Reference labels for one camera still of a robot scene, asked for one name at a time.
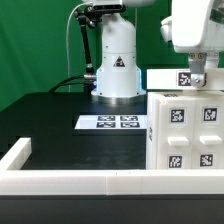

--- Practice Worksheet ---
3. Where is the black cables bundle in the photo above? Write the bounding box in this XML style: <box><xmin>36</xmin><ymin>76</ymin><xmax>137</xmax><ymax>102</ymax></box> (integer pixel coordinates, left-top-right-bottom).
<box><xmin>48</xmin><ymin>75</ymin><xmax>98</xmax><ymax>94</ymax></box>

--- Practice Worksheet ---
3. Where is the white U-shaped workspace frame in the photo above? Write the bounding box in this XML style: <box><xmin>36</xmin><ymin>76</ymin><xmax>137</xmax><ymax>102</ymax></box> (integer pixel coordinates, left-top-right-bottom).
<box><xmin>0</xmin><ymin>138</ymin><xmax>224</xmax><ymax>196</ymax></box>

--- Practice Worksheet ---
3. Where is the white cabinet door panel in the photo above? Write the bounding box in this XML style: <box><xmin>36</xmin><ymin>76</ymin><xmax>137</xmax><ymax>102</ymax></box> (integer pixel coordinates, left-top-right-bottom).
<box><xmin>192</xmin><ymin>98</ymin><xmax>224</xmax><ymax>169</ymax></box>
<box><xmin>162</xmin><ymin>100</ymin><xmax>194</xmax><ymax>169</ymax></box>

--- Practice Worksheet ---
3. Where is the white cabinet top block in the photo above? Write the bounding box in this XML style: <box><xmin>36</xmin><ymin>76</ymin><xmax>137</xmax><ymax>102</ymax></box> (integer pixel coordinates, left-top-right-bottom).
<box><xmin>147</xmin><ymin>68</ymin><xmax>224</xmax><ymax>91</ymax></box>

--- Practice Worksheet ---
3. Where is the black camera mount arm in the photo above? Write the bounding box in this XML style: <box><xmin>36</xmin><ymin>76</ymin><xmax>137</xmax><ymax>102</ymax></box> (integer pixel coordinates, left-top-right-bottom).
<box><xmin>73</xmin><ymin>7</ymin><xmax>101</xmax><ymax>81</ymax></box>

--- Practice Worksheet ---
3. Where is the black camera bar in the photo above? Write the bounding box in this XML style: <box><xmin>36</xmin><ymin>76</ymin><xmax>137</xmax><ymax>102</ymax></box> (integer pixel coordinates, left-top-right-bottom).
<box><xmin>88</xmin><ymin>4</ymin><xmax>126</xmax><ymax>13</ymax></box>

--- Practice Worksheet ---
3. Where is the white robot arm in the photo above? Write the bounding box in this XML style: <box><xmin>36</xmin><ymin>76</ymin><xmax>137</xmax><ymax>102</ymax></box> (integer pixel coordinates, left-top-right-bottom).
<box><xmin>90</xmin><ymin>0</ymin><xmax>224</xmax><ymax>104</ymax></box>

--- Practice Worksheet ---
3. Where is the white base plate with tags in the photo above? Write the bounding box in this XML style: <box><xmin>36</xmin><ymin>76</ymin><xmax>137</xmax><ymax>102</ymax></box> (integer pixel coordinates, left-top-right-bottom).
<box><xmin>75</xmin><ymin>115</ymin><xmax>147</xmax><ymax>130</ymax></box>

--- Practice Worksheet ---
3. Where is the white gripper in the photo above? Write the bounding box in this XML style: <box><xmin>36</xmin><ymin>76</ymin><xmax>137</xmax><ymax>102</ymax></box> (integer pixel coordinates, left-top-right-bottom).
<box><xmin>160</xmin><ymin>0</ymin><xmax>224</xmax><ymax>87</ymax></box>

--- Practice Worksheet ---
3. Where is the white cabinet body box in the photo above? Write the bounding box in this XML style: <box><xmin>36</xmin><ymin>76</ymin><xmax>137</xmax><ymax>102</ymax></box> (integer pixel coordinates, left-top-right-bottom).
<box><xmin>146</xmin><ymin>91</ymin><xmax>224</xmax><ymax>169</ymax></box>

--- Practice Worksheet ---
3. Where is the white cable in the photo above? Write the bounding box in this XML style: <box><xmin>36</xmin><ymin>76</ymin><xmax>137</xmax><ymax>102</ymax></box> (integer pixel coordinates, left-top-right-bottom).
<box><xmin>65</xmin><ymin>2</ymin><xmax>88</xmax><ymax>94</ymax></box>

